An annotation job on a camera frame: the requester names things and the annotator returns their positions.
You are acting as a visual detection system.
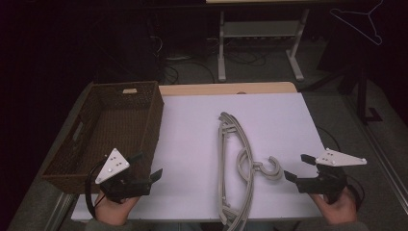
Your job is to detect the black floor cables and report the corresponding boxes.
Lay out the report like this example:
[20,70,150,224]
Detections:
[145,32,290,85]

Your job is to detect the white sheet mat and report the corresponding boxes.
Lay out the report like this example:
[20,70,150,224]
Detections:
[70,92,326,223]

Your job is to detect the thin wire clothes hanger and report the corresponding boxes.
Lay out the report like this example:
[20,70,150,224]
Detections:
[329,0,385,46]

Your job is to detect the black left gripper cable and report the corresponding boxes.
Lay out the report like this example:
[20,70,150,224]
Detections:
[84,159,109,219]

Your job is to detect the black floor stand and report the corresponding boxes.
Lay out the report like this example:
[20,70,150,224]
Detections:
[301,47,384,125]

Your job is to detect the white metal desk frame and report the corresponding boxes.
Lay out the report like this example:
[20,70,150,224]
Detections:
[217,9,311,83]

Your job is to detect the metal floor rail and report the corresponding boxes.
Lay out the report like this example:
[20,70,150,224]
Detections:
[344,95,408,215]

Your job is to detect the person's right hand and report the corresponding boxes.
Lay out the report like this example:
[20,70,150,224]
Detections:
[309,188,359,225]

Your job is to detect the person's left hand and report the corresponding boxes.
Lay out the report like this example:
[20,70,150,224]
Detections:
[93,192,140,226]

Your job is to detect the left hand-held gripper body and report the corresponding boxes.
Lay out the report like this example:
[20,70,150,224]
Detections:
[94,147,152,204]

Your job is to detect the brown woven basket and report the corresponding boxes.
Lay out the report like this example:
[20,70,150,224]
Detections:
[41,80,166,195]

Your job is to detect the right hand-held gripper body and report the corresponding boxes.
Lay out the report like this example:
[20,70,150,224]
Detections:
[296,147,368,205]

